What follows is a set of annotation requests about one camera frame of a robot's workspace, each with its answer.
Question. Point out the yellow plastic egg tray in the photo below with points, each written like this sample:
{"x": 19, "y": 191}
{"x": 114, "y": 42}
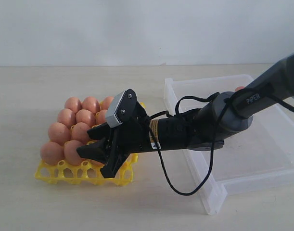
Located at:
{"x": 85, "y": 172}

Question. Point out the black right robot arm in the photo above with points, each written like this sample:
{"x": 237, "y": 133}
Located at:
{"x": 223, "y": 115}

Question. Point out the brown egg with line mark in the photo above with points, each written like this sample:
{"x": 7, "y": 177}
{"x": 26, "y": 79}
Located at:
{"x": 100, "y": 117}

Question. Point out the brown egg placed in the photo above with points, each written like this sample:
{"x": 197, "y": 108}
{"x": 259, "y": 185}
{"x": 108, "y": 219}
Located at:
{"x": 74, "y": 104}
{"x": 106, "y": 102}
{"x": 91, "y": 104}

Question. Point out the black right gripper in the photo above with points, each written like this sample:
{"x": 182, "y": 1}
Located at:
{"x": 114, "y": 145}

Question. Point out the brown egg cluster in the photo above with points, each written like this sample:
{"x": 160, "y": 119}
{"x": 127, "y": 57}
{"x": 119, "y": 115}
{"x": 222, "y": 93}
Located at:
{"x": 66, "y": 117}

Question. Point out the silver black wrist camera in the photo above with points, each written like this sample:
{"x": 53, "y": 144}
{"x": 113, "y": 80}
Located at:
{"x": 124, "y": 107}

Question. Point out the clear plastic bin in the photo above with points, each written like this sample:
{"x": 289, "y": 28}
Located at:
{"x": 259, "y": 158}

